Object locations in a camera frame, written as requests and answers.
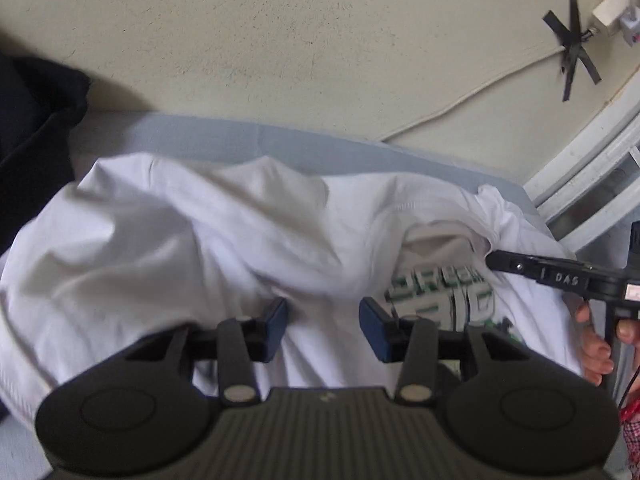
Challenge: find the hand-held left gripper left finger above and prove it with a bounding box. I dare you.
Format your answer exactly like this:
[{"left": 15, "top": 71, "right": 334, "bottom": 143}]
[{"left": 125, "top": 297, "right": 290, "bottom": 407}]

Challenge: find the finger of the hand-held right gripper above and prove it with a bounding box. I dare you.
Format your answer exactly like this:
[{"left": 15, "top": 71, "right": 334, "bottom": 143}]
[{"left": 486, "top": 250, "right": 597, "bottom": 292}]

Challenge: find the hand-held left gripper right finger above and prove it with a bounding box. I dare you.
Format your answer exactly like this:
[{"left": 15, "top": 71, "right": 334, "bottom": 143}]
[{"left": 359, "top": 296, "right": 531, "bottom": 407}]

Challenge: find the white printed t-shirt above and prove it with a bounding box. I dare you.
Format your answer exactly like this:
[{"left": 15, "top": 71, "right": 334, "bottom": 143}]
[{"left": 0, "top": 152, "right": 588, "bottom": 431}]

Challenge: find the pile of dark clothes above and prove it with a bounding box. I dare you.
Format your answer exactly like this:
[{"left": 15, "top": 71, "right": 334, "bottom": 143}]
[{"left": 0, "top": 52, "right": 92, "bottom": 257}]

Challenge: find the person's right hand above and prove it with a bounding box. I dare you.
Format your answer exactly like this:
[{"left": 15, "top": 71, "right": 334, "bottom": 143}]
[{"left": 574, "top": 303, "right": 640, "bottom": 387}]

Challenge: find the red patterned cloth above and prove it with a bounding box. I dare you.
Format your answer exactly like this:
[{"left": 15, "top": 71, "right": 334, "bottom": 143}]
[{"left": 619, "top": 399, "right": 640, "bottom": 480}]

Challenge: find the grey striped bed sheet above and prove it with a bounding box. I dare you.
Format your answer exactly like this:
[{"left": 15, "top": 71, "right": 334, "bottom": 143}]
[{"left": 0, "top": 110, "right": 568, "bottom": 480}]

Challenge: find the black tape cross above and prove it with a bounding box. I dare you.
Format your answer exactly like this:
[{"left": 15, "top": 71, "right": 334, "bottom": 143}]
[{"left": 542, "top": 0, "right": 603, "bottom": 102}]

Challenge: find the white power adapter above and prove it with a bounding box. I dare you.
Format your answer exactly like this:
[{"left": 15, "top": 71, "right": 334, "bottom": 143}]
[{"left": 591, "top": 0, "right": 640, "bottom": 47}]

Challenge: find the white window frame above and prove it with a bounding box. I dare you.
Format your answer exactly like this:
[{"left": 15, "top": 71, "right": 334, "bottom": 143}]
[{"left": 522, "top": 94, "right": 640, "bottom": 257}]

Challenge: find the white wall cable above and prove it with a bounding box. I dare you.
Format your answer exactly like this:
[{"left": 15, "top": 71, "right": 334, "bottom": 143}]
[{"left": 379, "top": 35, "right": 597, "bottom": 144}]

